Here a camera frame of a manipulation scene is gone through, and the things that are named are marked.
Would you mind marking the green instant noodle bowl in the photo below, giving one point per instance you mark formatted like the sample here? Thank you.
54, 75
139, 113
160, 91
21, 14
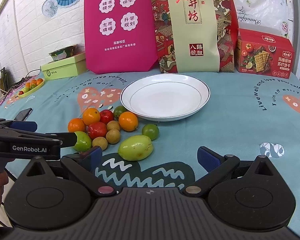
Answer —
63, 53

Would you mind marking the yellow fruit tray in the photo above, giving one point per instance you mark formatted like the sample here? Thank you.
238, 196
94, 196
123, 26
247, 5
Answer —
31, 87

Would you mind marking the orange tangerine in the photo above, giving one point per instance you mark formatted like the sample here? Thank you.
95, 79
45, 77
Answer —
90, 116

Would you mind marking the light green shoe box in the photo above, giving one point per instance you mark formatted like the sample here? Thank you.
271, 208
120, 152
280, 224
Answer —
69, 67

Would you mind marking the brown longan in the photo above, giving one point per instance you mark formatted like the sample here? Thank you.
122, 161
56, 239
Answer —
113, 125
113, 136
100, 142

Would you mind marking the large green oval fruit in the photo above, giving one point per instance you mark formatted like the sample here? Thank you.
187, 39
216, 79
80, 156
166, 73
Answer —
135, 148

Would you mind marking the red tomato fruit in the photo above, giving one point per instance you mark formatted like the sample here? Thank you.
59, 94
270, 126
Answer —
97, 129

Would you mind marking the small pale paper fan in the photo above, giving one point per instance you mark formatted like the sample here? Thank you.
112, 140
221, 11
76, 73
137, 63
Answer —
49, 8

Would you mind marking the white floral plastic bag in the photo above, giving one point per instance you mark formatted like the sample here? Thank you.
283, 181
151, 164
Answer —
271, 15

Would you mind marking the red apple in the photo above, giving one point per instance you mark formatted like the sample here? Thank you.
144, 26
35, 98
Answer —
106, 116

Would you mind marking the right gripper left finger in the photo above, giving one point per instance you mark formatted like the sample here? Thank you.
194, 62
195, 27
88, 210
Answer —
81, 168

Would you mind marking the green round fruit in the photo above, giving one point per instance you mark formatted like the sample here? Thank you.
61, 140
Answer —
83, 142

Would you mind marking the small orange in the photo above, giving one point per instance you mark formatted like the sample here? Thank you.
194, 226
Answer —
76, 124

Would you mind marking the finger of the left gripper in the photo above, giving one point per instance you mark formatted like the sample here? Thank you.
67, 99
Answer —
67, 139
29, 126

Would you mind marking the orange with stem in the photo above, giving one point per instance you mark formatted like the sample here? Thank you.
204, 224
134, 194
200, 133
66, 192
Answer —
128, 121

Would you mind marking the red cracker box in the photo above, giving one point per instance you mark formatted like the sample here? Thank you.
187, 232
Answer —
263, 54

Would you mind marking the black smartphone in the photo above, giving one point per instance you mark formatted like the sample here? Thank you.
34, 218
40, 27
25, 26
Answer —
22, 115

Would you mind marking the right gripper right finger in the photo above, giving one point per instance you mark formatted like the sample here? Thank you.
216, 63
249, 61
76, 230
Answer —
219, 168

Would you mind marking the red patterned gift bag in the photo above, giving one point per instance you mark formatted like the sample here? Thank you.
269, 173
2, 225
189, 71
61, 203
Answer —
195, 35

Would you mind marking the magenta tote bag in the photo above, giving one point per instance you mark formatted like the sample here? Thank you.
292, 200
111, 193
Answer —
119, 36

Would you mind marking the white ceramic plate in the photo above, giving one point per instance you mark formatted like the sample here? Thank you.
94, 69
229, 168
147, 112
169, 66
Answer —
165, 97

